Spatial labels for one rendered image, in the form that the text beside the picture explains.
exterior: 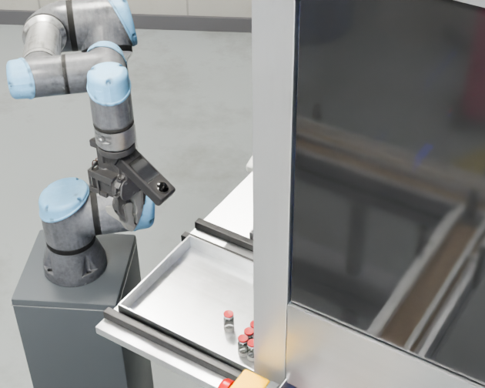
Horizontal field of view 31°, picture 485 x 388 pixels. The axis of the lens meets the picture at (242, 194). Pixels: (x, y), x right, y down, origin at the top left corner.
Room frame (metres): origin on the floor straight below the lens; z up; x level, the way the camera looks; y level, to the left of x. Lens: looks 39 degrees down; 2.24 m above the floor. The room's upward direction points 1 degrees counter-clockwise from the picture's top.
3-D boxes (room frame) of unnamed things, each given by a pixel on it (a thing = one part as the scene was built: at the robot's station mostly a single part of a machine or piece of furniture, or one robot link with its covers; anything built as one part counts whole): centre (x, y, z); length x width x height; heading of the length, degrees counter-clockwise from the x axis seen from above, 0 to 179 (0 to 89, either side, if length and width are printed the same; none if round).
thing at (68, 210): (1.55, 0.40, 0.96); 0.13 x 0.12 x 0.14; 100
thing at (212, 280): (1.31, 0.05, 0.90); 0.34 x 0.26 x 0.04; 57
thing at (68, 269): (1.55, 0.41, 0.84); 0.15 x 0.15 x 0.10
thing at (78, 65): (1.44, 0.27, 1.39); 0.11 x 0.11 x 0.08; 10
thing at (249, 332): (1.25, -0.04, 0.90); 0.18 x 0.02 x 0.05; 147
